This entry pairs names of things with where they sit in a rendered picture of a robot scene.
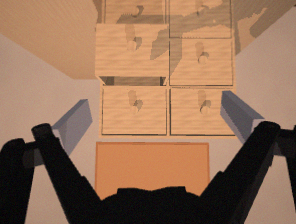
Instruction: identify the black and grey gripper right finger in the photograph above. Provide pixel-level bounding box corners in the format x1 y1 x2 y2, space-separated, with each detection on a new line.
175 90 296 224

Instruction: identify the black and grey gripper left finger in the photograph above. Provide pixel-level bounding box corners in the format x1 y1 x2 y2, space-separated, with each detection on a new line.
0 99 120 224

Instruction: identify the small wooden chest of drawers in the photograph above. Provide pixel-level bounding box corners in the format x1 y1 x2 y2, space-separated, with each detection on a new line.
99 0 238 139

